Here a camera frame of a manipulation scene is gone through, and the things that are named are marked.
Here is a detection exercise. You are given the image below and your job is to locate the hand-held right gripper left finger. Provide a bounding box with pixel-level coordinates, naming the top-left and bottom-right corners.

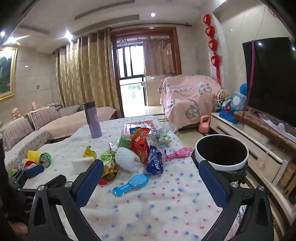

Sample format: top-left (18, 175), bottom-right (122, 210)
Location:
top-left (27, 159), bottom-right (104, 241)

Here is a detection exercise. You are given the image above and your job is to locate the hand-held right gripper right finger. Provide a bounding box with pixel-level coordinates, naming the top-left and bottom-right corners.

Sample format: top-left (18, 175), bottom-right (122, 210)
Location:
top-left (198, 160), bottom-right (277, 241)

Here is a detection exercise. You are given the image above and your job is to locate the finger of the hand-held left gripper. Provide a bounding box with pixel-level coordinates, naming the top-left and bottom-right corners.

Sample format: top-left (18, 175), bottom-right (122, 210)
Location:
top-left (9, 164), bottom-right (45, 191)

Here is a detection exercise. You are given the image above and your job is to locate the white bin with black liner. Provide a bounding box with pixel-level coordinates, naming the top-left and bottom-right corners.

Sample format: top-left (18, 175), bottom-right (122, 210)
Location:
top-left (195, 134), bottom-right (249, 184)

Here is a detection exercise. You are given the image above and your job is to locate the small yellow wrapper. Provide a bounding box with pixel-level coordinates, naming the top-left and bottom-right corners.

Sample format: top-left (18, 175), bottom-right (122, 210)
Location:
top-left (83, 146), bottom-right (97, 159)

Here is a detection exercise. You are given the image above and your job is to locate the white foam fruit net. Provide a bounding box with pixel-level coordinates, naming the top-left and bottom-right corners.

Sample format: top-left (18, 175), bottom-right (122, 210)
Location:
top-left (115, 148), bottom-right (142, 172)

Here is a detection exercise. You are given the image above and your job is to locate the red snack packet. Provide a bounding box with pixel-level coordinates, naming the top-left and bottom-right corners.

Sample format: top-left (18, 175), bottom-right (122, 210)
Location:
top-left (131, 139), bottom-right (150, 164)

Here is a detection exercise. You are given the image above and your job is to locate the blue snack wrapper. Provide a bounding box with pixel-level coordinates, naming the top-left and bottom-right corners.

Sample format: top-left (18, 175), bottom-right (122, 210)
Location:
top-left (146, 145), bottom-right (167, 175)

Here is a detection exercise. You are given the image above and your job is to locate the yellow jelly cup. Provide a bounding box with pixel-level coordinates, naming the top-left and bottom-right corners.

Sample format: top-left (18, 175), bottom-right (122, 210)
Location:
top-left (27, 150), bottom-right (41, 162)

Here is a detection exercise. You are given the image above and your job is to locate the green yellow candy wrapper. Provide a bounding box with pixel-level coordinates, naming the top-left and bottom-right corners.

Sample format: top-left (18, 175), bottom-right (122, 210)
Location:
top-left (100, 150), bottom-right (121, 181)

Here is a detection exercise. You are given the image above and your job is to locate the striped sofa cushion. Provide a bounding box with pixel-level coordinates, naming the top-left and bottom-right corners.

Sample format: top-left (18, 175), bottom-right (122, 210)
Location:
top-left (31, 107), bottom-right (61, 131)
top-left (2, 118), bottom-right (34, 149)

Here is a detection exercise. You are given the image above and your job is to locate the pink hairbrush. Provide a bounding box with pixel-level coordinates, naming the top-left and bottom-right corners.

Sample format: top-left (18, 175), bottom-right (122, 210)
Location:
top-left (165, 148), bottom-right (194, 161)

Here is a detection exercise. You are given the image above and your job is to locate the blue hairbrush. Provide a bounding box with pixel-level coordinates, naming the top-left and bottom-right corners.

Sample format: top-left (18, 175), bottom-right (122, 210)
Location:
top-left (112, 174), bottom-right (151, 196)

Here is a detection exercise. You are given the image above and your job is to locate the green drink carton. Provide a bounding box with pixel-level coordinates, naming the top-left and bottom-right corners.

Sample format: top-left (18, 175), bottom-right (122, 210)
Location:
top-left (117, 135), bottom-right (133, 149)

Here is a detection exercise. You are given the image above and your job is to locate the pink kettlebell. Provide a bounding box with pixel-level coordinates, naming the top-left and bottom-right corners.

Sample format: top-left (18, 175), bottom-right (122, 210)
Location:
top-left (199, 115), bottom-right (211, 134)

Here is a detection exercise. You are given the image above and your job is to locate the purple thermos bottle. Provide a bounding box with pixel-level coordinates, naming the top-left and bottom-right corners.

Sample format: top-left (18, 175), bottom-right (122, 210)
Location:
top-left (83, 101), bottom-right (102, 139)

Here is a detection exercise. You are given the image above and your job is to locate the pink grey sofa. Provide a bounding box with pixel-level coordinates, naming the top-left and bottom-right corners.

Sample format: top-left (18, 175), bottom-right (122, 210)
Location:
top-left (0, 102), bottom-right (116, 165)

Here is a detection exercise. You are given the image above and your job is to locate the clear crumpled wrapper bag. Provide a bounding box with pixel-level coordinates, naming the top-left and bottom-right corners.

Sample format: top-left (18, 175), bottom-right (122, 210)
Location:
top-left (154, 129), bottom-right (173, 147)

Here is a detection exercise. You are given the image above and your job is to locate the grey sofa cushion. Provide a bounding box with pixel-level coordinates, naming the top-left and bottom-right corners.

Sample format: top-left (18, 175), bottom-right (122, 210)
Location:
top-left (58, 105), bottom-right (81, 117)

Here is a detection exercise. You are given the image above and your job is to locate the blue toy machine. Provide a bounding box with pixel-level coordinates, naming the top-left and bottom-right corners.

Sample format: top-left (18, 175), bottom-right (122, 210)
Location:
top-left (219, 97), bottom-right (240, 124)

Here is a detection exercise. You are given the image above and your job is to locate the brown marble slab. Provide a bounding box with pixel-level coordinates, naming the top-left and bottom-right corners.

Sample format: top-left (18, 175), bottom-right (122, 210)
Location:
top-left (234, 111), bottom-right (296, 149)

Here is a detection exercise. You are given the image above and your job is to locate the red printed flat box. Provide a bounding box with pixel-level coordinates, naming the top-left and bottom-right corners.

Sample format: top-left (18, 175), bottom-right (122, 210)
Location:
top-left (122, 120), bottom-right (160, 137)

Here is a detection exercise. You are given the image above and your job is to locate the light blue square toy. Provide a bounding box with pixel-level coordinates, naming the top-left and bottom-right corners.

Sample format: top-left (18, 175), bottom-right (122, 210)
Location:
top-left (232, 91), bottom-right (248, 116)

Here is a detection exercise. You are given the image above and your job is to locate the colourful ferris wheel toy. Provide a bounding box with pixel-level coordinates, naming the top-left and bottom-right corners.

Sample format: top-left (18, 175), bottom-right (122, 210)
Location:
top-left (215, 89), bottom-right (232, 109)

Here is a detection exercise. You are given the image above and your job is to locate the pink heart print blanket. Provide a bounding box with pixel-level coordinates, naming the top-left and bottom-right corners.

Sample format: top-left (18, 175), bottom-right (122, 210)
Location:
top-left (158, 75), bottom-right (223, 133)

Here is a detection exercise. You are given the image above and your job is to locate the gold framed landscape painting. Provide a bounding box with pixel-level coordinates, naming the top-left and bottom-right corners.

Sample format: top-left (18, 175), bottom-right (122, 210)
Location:
top-left (0, 47), bottom-right (18, 101)

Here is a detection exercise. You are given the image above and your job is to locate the gold curtain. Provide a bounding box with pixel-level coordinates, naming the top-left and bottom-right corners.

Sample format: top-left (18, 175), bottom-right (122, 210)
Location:
top-left (55, 28), bottom-right (123, 118)

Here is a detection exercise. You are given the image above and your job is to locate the thin pink rod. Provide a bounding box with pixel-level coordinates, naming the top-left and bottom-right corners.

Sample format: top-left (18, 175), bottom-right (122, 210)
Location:
top-left (245, 40), bottom-right (256, 123)

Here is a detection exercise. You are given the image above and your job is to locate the black television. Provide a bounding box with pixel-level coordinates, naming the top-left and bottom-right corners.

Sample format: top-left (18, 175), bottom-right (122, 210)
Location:
top-left (242, 37), bottom-right (296, 128)

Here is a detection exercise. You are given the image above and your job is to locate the beige sheer curtain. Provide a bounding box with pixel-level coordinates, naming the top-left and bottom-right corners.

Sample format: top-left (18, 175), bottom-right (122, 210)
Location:
top-left (143, 38), bottom-right (174, 76)

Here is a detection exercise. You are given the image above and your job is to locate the red hanging heart decoration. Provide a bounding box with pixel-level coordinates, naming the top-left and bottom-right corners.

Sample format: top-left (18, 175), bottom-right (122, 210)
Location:
top-left (203, 14), bottom-right (222, 85)

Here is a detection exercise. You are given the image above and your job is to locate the brown wooden door frame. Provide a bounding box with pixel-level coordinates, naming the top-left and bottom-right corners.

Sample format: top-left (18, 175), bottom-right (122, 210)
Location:
top-left (110, 27), bottom-right (182, 117)

